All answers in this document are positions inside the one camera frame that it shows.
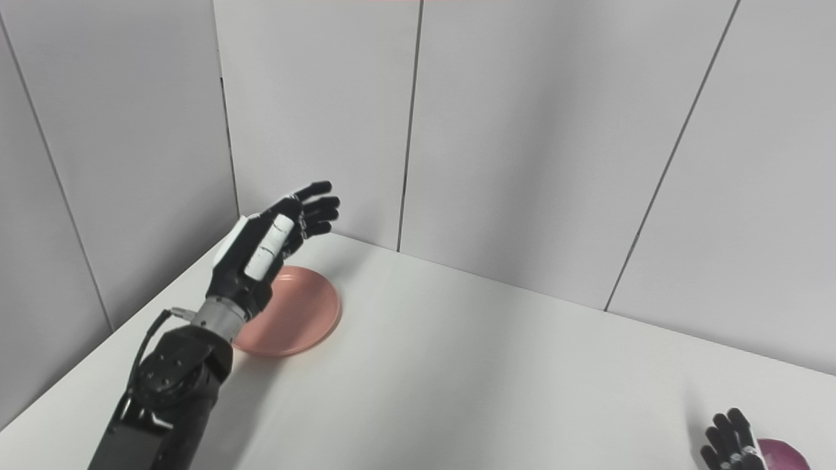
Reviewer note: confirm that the purple red onion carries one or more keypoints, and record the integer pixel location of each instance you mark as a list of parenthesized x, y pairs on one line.
[(784, 457)]

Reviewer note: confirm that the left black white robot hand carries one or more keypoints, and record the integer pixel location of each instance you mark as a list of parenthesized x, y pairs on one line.
[(238, 277)]

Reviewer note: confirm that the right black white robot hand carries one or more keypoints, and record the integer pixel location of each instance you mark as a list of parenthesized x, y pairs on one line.
[(728, 447)]

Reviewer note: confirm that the pink round plate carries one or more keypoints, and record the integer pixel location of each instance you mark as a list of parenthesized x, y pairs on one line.
[(297, 313)]

